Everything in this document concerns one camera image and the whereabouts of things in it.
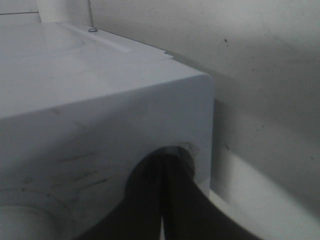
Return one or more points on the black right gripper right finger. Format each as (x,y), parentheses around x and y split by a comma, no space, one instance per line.
(188,214)

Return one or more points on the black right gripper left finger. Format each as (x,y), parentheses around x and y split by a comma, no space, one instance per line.
(138,216)

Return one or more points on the white upper microwave knob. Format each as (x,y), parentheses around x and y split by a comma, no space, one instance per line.
(36,221)

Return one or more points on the white microwave oven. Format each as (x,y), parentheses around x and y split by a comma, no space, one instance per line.
(80,109)

